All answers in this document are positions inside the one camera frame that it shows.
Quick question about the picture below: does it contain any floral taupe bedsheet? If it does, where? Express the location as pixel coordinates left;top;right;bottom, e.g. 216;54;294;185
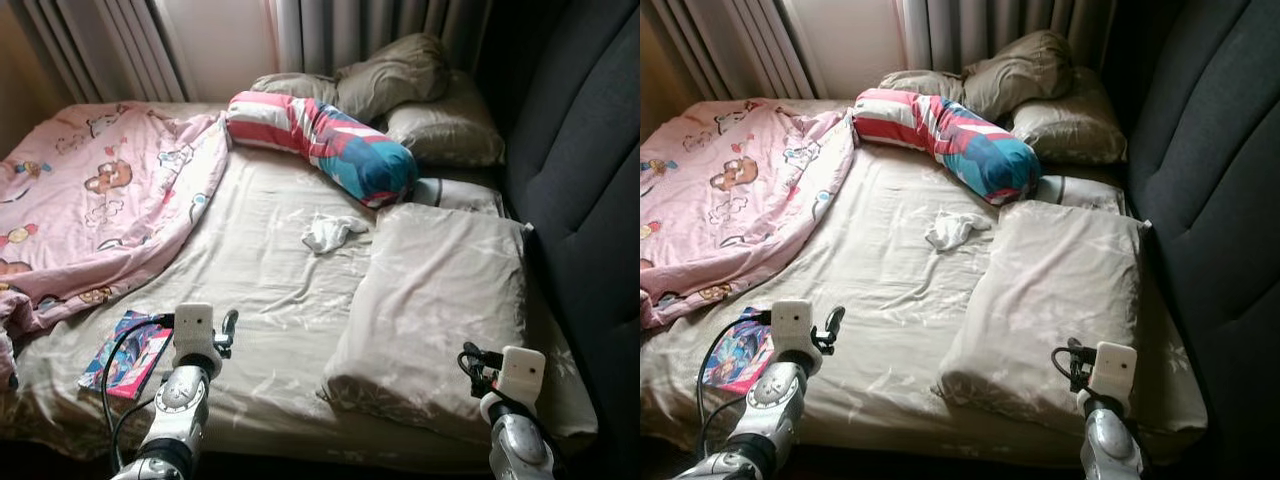
0;100;601;471
640;98;1211;466

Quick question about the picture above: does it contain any large floral taupe pillow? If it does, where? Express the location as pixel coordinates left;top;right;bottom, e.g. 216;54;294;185
320;202;531;446
935;200;1149;441

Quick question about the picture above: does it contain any anime cover comic book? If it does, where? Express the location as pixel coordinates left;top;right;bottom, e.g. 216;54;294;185
78;309;173;401
702;306;773;395

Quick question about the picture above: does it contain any white crumpled sock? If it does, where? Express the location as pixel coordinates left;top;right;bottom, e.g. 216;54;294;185
302;212;371;255
925;210;993;251

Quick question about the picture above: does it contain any small grey white pillow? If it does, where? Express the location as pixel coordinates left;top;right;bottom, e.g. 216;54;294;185
410;177;506;216
1035;175;1129;214

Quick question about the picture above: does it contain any pink cartoon print blanket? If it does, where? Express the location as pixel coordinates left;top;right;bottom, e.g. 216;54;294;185
640;98;859;331
0;100;233;336

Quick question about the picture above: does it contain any red white blue bolster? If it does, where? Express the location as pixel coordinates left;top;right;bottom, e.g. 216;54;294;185
226;90;419;209
853;88;1043;206

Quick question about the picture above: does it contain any medium floral taupe pillow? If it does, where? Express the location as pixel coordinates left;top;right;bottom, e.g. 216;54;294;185
1008;68;1129;166
385;70;507;169

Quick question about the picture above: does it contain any dark grey upholstered headboard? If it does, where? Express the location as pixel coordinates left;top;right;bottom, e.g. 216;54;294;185
1100;0;1280;480
475;0;641;480

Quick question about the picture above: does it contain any flat plain taupe pillow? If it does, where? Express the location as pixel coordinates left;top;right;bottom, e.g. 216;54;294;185
250;72;341;103
878;69;969;99

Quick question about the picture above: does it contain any bright window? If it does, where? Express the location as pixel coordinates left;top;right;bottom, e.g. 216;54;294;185
780;0;901;101
150;0;276;103

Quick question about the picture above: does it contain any pink sheer curtain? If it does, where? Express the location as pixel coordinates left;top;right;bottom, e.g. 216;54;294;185
258;0;283;73
888;0;909;71

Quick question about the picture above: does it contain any grey pleated curtain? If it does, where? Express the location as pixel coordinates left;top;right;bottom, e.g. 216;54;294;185
645;0;813;101
10;0;186;103
268;0;491;79
895;0;1116;76

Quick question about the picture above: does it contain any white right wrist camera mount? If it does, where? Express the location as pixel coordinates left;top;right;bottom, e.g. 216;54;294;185
497;345;547;406
1088;341;1139;403

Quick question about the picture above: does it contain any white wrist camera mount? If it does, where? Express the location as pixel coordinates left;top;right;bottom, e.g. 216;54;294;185
172;303;217;366
770;300;813;363
1088;341;1139;403
497;345;547;406

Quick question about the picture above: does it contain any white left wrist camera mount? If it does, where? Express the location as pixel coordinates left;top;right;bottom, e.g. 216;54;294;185
770;300;813;363
172;303;217;366

